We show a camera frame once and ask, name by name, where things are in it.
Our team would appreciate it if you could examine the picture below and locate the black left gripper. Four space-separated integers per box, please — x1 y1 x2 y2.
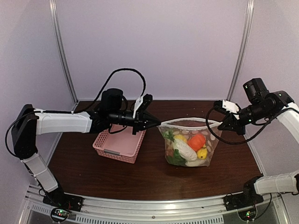
108 109 161 135

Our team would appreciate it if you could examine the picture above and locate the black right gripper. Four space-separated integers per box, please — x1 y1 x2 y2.
218 101 271 135

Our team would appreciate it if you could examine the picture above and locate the orange pumpkin with leaf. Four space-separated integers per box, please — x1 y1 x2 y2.
187 133 206 152

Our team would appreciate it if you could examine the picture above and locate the white wrinkled cabbage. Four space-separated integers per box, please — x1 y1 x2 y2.
163 131 198 161

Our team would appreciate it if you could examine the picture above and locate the clear zip top bag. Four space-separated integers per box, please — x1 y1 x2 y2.
158 117 222 167

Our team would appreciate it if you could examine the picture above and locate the white radish with green leaves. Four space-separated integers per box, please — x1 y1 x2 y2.
166 149 206 167

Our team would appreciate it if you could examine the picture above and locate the yellow pear with leaf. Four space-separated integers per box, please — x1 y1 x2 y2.
174 134 188 143

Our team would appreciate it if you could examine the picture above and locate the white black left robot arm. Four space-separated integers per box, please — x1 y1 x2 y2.
6 88 161 207

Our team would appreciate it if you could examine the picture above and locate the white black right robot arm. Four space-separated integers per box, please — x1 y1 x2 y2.
140 77 299 200

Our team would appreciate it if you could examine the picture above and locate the pink perforated plastic basket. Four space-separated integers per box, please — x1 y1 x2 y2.
93 125 146 164

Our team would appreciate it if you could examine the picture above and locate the right round circuit board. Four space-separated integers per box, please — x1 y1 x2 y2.
237 208 257 222

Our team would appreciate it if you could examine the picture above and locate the round circuit board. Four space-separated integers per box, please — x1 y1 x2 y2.
50 208 70 223
237 208 257 222

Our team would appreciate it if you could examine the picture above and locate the left round circuit board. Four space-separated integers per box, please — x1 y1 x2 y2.
50 208 70 223

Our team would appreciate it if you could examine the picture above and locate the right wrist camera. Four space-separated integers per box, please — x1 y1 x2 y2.
214 100 240 120

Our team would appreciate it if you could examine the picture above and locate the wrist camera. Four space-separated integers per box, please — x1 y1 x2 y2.
214 100 240 120
133 94 153 119

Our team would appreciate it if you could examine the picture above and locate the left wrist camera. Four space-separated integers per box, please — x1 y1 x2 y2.
133 94 153 119

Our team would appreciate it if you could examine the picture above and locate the black right camera cable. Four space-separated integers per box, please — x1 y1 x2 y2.
205 106 288 145

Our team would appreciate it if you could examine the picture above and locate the black camera cable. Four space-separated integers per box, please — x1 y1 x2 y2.
84 68 147 110
205 106 288 145

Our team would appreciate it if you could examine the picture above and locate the black left camera cable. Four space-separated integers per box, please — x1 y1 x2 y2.
84 68 147 110

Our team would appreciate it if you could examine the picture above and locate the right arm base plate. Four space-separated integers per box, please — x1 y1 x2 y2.
223 192 264 211

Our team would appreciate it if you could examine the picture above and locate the aluminium front rail frame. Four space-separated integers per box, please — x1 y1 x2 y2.
17 184 292 224

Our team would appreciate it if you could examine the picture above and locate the right aluminium corner post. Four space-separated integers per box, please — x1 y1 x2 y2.
231 0 255 89

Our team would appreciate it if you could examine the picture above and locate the aluminium corner post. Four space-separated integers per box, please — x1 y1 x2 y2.
49 0 78 104
231 0 255 89

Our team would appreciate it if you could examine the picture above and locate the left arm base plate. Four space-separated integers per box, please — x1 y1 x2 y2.
43 191 83 211

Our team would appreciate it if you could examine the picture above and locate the left aluminium corner post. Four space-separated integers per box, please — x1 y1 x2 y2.
49 0 78 104

